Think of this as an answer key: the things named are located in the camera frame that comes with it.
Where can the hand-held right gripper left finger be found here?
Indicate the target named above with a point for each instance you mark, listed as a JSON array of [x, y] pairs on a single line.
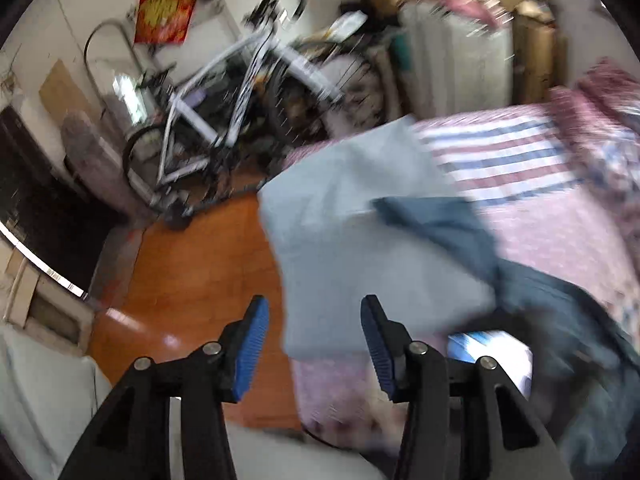
[[252, 345]]

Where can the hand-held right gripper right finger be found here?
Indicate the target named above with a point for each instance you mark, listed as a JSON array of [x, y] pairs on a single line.
[[377, 355]]

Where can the teal sweatshirt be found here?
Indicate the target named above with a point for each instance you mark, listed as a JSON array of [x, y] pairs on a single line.
[[350, 240]]

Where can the checked bed sheet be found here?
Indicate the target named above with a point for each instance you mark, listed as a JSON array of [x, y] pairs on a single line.
[[525, 160]]

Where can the dark cabinet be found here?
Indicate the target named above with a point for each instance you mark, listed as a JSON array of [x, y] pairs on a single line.
[[45, 210]]

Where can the white bicycle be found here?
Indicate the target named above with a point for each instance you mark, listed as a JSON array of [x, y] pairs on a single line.
[[250, 60]]

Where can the flat cardboard sheet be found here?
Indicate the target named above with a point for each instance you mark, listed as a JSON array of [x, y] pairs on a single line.
[[62, 90]]

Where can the checked lilac duvet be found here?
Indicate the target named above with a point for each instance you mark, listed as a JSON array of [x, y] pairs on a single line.
[[610, 125]]

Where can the pink cloth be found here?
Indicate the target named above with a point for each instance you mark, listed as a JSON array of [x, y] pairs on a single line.
[[475, 5]]

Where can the red wall decoration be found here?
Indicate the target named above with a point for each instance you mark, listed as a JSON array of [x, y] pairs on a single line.
[[165, 15]]

